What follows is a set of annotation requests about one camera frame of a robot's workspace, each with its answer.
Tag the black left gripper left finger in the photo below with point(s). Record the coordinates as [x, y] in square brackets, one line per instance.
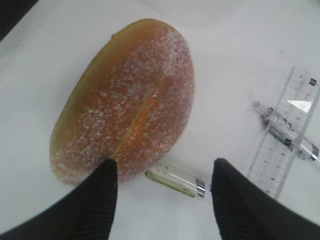
[86, 213]

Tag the sugared bread roll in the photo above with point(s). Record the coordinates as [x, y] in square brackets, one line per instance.
[131, 104]

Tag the yellow clip pen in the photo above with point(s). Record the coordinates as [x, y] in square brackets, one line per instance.
[176, 179]

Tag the clear plastic ruler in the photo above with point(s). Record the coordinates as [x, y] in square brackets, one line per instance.
[272, 161]

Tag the black clip pen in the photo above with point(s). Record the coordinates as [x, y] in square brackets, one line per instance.
[282, 130]

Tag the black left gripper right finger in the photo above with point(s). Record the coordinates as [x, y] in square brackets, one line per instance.
[244, 212]

